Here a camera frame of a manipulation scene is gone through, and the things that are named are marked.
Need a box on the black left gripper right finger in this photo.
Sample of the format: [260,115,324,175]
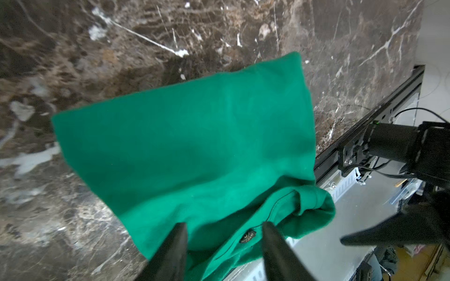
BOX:
[261,222,315,281]

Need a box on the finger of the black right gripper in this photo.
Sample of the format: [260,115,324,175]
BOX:
[341,202,450,246]

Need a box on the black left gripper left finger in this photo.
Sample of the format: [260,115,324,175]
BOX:
[134,222,188,281]

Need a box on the green t-shirt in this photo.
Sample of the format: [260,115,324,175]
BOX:
[52,52,336,281]

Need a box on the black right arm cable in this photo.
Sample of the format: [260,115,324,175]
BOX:
[342,107,450,180]

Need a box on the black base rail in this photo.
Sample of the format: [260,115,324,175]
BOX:
[314,64,425,185]

